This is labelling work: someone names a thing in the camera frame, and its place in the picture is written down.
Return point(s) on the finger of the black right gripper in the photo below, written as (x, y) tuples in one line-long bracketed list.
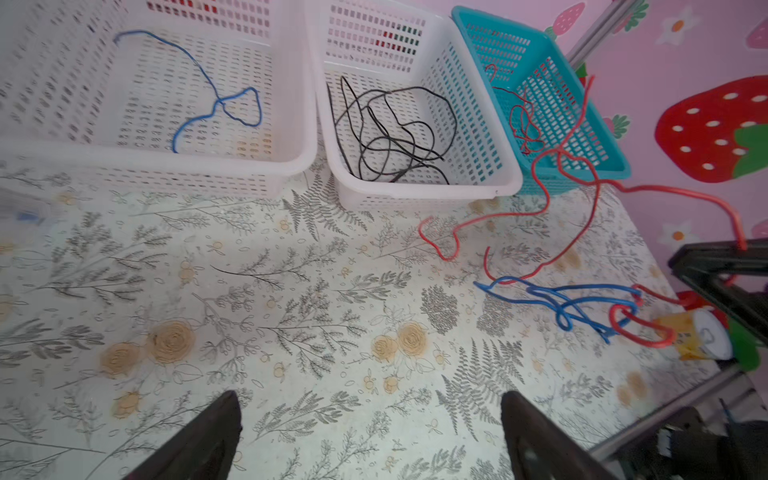
[(705, 268)]

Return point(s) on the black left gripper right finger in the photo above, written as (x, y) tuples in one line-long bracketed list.
[(539, 449)]

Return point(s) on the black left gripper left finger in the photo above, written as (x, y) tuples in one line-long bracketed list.
[(203, 449)]

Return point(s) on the yellow can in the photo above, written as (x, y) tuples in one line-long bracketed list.
[(700, 335)]

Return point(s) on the teal plastic basket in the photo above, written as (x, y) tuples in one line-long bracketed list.
[(558, 137)]

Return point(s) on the middle white plastic basket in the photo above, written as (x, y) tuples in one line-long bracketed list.
[(406, 118)]

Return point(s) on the white plastic basket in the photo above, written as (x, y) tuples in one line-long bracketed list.
[(406, 118), (193, 96)]

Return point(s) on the left white plastic basket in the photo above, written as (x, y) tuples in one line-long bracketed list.
[(193, 96)]

